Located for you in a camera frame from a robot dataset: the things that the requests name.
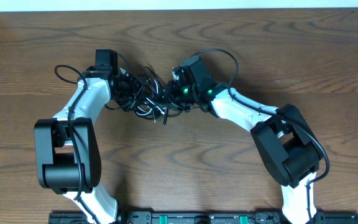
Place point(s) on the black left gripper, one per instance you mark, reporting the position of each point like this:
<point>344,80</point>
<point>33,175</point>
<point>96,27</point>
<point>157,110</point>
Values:
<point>130,104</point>

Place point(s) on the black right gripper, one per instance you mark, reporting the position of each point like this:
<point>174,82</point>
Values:
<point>170,89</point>

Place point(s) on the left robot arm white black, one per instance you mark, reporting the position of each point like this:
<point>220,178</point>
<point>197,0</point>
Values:
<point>67,155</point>

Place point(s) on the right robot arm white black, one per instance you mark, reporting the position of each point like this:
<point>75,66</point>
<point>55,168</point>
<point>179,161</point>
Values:
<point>287,146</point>

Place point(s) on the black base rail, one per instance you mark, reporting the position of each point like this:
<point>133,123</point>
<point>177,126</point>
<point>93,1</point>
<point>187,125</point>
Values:
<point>142,217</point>

